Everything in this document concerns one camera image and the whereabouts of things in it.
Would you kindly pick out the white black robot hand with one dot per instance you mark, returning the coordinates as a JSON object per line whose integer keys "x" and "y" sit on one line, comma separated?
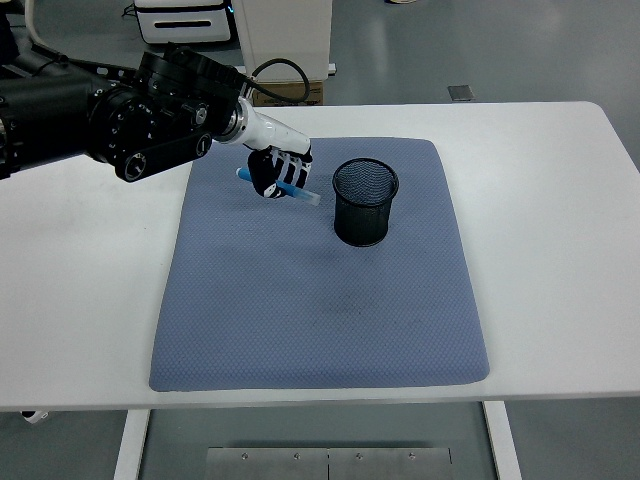
{"x": 277, "y": 132}

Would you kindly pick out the blue marker with clear cap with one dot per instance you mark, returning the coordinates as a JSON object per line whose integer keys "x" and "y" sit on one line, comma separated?
{"x": 307, "y": 196}

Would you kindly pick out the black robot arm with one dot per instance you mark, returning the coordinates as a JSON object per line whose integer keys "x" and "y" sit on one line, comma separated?
{"x": 60, "y": 115}

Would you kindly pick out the black mesh pen holder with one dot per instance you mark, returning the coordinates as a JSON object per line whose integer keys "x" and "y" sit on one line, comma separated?
{"x": 362, "y": 220}

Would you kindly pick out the brown cardboard box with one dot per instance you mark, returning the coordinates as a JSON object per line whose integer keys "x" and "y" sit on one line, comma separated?
{"x": 315, "y": 94}

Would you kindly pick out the white cabinet with dark slot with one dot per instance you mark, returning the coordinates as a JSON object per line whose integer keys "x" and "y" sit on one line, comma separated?
{"x": 182, "y": 22}

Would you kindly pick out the blue-grey textured mat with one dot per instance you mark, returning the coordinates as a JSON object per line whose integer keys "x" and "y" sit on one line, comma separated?
{"x": 300, "y": 310}

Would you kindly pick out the grey floor outlet plate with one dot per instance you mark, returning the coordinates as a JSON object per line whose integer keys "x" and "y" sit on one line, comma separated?
{"x": 461, "y": 93}

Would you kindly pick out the person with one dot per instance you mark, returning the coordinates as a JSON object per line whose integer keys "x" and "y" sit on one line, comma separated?
{"x": 6, "y": 30}

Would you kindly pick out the white table leg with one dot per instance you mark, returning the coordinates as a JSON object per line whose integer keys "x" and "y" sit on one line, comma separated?
{"x": 502, "y": 445}
{"x": 131, "y": 445}

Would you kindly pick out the small white object under table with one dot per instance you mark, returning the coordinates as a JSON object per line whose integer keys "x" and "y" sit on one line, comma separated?
{"x": 34, "y": 416}

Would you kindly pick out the white pedestal base bar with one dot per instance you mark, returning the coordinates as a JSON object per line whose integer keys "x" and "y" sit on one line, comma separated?
{"x": 332, "y": 69}

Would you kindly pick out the grey chair with white frame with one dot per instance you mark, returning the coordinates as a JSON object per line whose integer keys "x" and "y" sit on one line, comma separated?
{"x": 31, "y": 20}

